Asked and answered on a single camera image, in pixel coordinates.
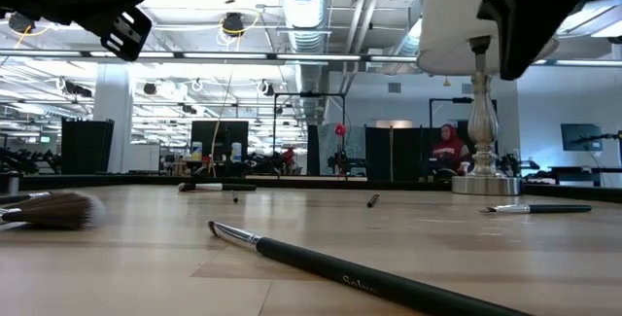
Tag black pen with silver tip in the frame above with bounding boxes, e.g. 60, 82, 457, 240
477, 202, 594, 216

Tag fan makeup brush black handle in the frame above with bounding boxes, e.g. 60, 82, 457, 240
0, 191, 107, 232

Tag black and white marker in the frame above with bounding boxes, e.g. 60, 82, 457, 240
176, 181, 259, 193

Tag long dark makeup brush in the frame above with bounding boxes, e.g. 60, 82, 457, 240
207, 219, 534, 316

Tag white shade silver table lamp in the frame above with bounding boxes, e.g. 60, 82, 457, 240
416, 0, 561, 197

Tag black partition panel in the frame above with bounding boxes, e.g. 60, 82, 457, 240
60, 118, 116, 175

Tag background robot arms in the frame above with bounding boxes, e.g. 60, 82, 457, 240
0, 145, 63, 176

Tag person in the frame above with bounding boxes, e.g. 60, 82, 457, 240
430, 123, 473, 181

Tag black background desk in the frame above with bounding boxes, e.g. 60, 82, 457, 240
548, 163, 622, 187

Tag overhead light bar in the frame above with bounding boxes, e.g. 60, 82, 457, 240
0, 49, 420, 64

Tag grey metal cylinder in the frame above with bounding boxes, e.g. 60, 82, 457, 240
0, 169, 23, 196

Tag black folding partition screen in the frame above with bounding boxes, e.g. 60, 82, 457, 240
363, 125, 480, 184

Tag black display panel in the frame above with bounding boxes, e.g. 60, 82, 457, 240
190, 120, 251, 177

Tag wall monitor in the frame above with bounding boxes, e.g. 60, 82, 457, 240
560, 123, 605, 153

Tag black ceiling camera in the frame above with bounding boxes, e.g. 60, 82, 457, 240
222, 12, 246, 36

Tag black aluminium table frame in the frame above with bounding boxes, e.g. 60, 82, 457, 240
0, 172, 622, 205

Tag silver ceiling air duct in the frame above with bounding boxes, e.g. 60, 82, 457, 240
275, 0, 332, 125

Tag black stand frame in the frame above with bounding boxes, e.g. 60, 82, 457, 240
271, 91, 348, 181

